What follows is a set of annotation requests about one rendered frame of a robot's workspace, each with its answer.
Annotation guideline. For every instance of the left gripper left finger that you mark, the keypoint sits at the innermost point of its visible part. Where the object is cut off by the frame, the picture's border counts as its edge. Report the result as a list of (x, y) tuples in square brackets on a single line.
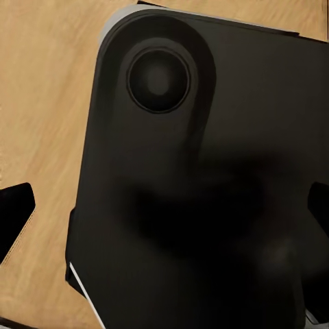
[(16, 205)]

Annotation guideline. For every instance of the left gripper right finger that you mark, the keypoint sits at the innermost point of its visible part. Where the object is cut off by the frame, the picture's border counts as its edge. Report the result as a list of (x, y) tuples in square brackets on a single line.
[(318, 204)]

